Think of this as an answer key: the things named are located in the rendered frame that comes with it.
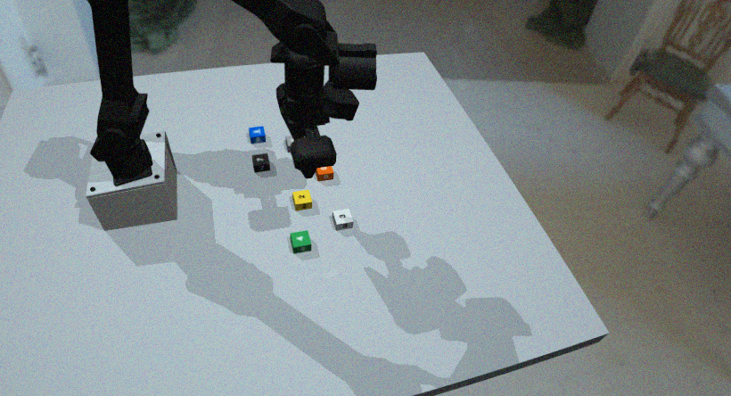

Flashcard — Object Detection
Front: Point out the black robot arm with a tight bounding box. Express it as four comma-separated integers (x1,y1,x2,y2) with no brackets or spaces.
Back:
87,0,377,186

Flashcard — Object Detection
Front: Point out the small green block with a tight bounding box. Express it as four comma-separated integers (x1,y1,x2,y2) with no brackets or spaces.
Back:
290,231,311,254

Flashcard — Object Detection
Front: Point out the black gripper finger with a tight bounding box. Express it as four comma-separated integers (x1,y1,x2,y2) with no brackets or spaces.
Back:
301,168,317,178
279,106,304,140

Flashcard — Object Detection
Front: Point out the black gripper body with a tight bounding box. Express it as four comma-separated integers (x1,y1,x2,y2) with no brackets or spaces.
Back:
276,83,337,170

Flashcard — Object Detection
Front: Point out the blue block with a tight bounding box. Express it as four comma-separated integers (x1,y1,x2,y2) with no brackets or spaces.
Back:
249,127,266,144

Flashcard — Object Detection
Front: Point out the orange block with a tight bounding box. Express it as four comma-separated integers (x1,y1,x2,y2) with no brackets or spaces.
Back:
316,166,333,181

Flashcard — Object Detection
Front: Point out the yellow block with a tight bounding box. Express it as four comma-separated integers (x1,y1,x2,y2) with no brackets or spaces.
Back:
292,190,312,210

